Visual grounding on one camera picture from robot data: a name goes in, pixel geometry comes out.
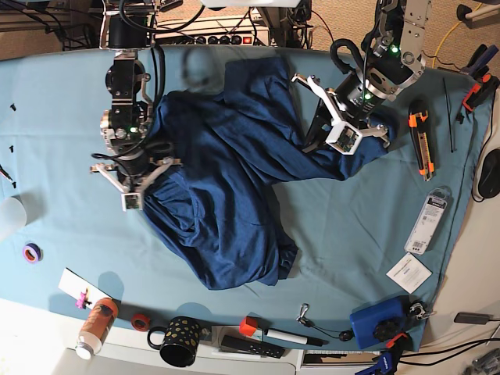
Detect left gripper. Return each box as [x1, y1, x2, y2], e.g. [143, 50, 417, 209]
[291, 73, 391, 152]

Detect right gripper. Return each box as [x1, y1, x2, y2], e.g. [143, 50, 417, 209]
[90, 152, 182, 194]

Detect dark blue t-shirt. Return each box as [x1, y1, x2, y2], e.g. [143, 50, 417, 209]
[144, 56, 388, 291]

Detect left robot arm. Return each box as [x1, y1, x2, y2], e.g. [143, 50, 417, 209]
[291, 1, 432, 155]

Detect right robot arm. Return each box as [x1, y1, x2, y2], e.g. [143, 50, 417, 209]
[91, 1, 176, 209]

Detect black orange utility knife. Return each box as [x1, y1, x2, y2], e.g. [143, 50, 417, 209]
[408, 98, 435, 181]

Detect black zip tie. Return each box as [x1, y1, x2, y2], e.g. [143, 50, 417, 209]
[442, 77, 455, 153]

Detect teal table cloth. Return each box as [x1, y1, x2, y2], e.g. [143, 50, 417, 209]
[1, 50, 491, 331]

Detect translucent plastic cup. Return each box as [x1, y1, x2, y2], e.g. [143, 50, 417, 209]
[0, 197, 27, 241]

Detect white paper strip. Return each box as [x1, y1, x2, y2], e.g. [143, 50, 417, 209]
[58, 268, 109, 304]

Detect clear blister pack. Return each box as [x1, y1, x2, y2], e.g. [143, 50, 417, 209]
[404, 187, 451, 255]

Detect purple tape roll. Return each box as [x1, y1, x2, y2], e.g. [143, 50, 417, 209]
[23, 243, 42, 263]

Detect orange black bar clamp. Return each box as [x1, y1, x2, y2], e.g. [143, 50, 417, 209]
[462, 73, 499, 113]

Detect pink small clip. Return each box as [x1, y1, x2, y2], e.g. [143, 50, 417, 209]
[75, 288, 93, 309]

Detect blue spring clamp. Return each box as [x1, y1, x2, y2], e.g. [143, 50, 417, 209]
[459, 44, 499, 76]

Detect black computer mouse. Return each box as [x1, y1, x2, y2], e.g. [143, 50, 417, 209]
[478, 148, 500, 199]

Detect red tape roll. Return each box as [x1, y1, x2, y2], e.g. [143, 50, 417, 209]
[130, 313, 151, 332]

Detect orange plastic bottle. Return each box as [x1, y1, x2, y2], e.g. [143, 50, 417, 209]
[75, 298, 118, 360]

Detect white paper card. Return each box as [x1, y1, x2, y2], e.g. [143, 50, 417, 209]
[386, 252, 432, 294]

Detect black mug yellow dots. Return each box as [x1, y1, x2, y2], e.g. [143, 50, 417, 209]
[147, 316, 202, 368]

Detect red cube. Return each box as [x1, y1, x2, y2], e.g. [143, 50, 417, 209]
[239, 316, 259, 337]

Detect blue box with knob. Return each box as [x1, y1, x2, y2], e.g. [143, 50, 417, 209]
[349, 296, 409, 349]

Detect black remote control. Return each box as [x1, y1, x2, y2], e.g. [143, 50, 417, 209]
[220, 335, 286, 359]

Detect white black marker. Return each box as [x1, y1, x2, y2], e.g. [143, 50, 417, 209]
[263, 329, 326, 347]

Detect black adapter block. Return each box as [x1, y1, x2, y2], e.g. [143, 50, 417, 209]
[454, 312, 491, 325]

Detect blue orange bottom clamp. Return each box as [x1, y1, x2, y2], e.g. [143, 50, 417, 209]
[355, 333, 412, 375]

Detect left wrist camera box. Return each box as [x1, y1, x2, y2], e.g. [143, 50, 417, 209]
[326, 122, 363, 155]

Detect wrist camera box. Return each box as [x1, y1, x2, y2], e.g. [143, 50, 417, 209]
[120, 192, 143, 212]
[326, 122, 363, 155]

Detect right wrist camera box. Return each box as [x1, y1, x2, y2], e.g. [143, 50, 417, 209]
[120, 192, 143, 212]

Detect yellow cable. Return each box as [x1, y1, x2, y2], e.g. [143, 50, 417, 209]
[431, 0, 485, 70]

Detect silver key ring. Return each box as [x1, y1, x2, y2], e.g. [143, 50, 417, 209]
[408, 302, 438, 321]

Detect carabiner with black lanyard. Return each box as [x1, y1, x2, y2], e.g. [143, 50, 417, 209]
[296, 303, 355, 342]

